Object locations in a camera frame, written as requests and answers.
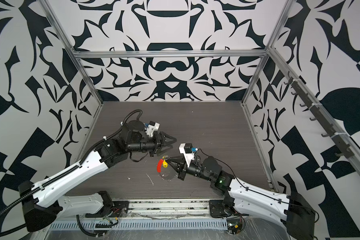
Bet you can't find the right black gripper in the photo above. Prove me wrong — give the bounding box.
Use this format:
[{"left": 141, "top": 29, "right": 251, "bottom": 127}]
[{"left": 168, "top": 155, "right": 216, "bottom": 184}]

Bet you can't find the red key tag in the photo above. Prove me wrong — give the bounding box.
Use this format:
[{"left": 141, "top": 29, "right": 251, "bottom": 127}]
[{"left": 157, "top": 159, "right": 164, "bottom": 173}]

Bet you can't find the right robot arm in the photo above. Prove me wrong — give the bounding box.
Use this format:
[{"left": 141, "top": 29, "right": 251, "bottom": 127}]
[{"left": 164, "top": 156, "right": 318, "bottom": 240}]

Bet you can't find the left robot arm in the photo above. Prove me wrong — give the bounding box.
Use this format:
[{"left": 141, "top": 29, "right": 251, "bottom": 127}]
[{"left": 0, "top": 119, "right": 177, "bottom": 237}]

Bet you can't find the green circuit board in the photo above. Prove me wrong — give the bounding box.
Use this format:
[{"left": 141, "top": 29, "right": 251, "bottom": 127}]
[{"left": 227, "top": 218, "right": 246, "bottom": 235}]

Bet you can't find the black corrugated cable conduit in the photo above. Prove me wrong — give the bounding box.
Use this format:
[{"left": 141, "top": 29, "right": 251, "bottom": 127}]
[{"left": 121, "top": 109, "right": 143, "bottom": 127}]

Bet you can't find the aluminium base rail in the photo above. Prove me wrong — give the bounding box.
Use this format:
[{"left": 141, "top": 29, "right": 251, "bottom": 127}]
[{"left": 107, "top": 197, "right": 296, "bottom": 221}]

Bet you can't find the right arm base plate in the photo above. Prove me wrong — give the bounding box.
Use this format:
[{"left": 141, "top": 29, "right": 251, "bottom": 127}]
[{"left": 209, "top": 200, "right": 232, "bottom": 218}]

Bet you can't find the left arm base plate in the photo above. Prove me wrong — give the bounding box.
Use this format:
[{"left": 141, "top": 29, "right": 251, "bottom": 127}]
[{"left": 108, "top": 201, "right": 130, "bottom": 218}]

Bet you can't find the white slotted cable duct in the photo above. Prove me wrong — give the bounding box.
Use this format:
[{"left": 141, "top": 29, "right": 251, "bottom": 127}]
[{"left": 49, "top": 218, "right": 230, "bottom": 231}]

